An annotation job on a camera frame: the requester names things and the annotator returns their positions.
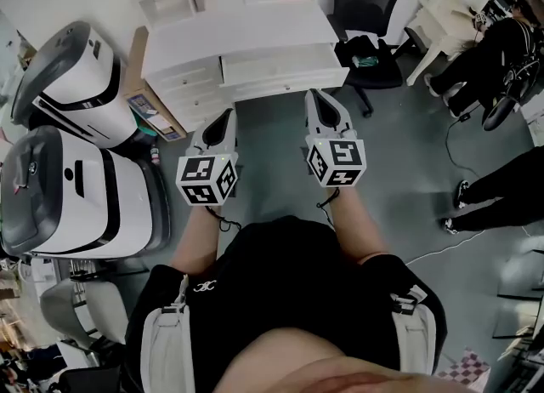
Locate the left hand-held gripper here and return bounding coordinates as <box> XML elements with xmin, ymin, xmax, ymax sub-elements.
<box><xmin>175</xmin><ymin>108</ymin><xmax>241</xmax><ymax>207</ymax></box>

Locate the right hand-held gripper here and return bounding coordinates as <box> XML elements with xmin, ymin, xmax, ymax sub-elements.
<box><xmin>304</xmin><ymin>88</ymin><xmax>368</xmax><ymax>189</ymax></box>

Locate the white desk drawer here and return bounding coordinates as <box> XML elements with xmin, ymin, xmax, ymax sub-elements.
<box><xmin>219</xmin><ymin>41</ymin><xmax>350</xmax><ymax>102</ymax></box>

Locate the person's right forearm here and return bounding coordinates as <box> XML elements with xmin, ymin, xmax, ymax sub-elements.
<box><xmin>329</xmin><ymin>186</ymin><xmax>393</xmax><ymax>265</ymax></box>

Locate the person's left forearm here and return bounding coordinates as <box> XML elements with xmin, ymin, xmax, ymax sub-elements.
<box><xmin>169</xmin><ymin>204</ymin><xmax>227</xmax><ymax>276</ymax></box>

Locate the white desk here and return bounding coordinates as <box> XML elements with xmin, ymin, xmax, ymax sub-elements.
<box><xmin>141</xmin><ymin>0</ymin><xmax>350</xmax><ymax>134</ymax></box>

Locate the cardboard box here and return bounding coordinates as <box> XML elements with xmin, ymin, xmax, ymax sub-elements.
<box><xmin>122</xmin><ymin>25</ymin><xmax>189</xmax><ymax>142</ymax></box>

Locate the black office chair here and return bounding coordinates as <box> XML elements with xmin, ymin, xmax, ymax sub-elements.
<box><xmin>327</xmin><ymin>0</ymin><xmax>421</xmax><ymax>118</ymax></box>

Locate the white and black machine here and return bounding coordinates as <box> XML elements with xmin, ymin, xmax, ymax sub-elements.
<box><xmin>0</xmin><ymin>124</ymin><xmax>172</xmax><ymax>261</ymax></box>
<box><xmin>9</xmin><ymin>20</ymin><xmax>142</xmax><ymax>151</ymax></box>

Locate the person's black shirt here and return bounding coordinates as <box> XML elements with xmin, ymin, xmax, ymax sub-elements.
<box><xmin>124</xmin><ymin>215</ymin><xmax>448</xmax><ymax>393</ymax></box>

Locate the white dressing table with mirror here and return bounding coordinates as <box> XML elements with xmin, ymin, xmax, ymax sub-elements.
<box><xmin>405</xmin><ymin>0</ymin><xmax>518</xmax><ymax>87</ymax></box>

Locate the grey chair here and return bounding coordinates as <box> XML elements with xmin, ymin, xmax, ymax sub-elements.
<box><xmin>39</xmin><ymin>276</ymin><xmax>130</xmax><ymax>350</ymax></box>

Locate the checkered mat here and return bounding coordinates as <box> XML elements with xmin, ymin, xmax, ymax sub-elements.
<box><xmin>436</xmin><ymin>347</ymin><xmax>493</xmax><ymax>393</ymax></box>

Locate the black wrist cord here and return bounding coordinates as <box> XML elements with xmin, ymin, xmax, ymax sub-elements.
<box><xmin>203</xmin><ymin>205</ymin><xmax>242</xmax><ymax>233</ymax></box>
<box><xmin>315</xmin><ymin>186</ymin><xmax>342</xmax><ymax>227</ymax></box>

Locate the black floor cable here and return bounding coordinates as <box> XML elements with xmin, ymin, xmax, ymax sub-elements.
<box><xmin>444</xmin><ymin>113</ymin><xmax>484</xmax><ymax>168</ymax></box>

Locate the white floor cable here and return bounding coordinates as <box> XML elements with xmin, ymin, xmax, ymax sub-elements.
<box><xmin>404</xmin><ymin>224</ymin><xmax>533</xmax><ymax>266</ymax></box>

